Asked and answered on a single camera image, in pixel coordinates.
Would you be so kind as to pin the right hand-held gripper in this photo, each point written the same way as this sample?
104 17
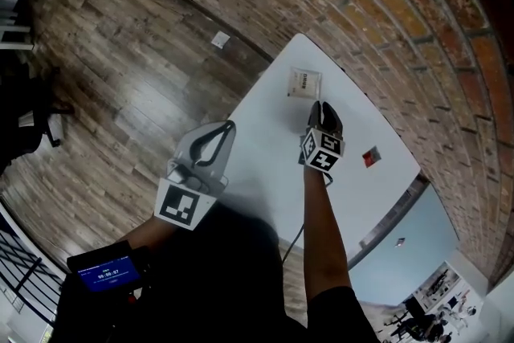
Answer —
323 150

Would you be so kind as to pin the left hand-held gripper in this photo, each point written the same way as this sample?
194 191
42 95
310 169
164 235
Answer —
180 205

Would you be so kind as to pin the white sachet packet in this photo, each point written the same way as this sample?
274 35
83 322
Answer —
305 82

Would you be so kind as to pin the small red square packet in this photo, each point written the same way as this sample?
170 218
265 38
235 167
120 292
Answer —
371 157

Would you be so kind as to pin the person's right forearm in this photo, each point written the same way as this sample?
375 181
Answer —
323 233

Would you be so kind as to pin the person's left forearm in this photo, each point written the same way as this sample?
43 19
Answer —
156 231

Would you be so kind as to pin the white square floor plate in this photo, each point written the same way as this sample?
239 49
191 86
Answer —
220 39

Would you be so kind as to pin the person's black clothing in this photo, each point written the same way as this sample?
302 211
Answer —
201 293

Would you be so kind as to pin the black wrist screen device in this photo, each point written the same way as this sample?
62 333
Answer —
106 267

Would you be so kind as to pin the black metal railing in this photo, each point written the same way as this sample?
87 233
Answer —
28 273

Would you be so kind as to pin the black mesh office chair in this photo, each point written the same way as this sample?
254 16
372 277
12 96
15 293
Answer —
413 323

